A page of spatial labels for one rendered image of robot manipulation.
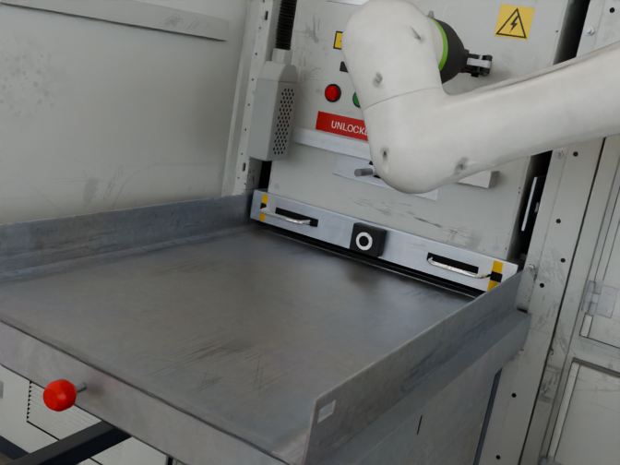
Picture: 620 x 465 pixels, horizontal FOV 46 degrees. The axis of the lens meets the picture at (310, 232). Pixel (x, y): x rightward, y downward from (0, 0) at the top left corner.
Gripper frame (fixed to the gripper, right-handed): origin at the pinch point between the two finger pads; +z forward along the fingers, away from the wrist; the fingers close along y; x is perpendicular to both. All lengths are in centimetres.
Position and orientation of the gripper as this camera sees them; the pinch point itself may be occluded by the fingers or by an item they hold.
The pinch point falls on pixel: (476, 65)
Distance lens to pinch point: 122.6
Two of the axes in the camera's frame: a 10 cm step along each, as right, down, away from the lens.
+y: 8.5, 2.6, -4.7
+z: 5.1, -1.3, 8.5
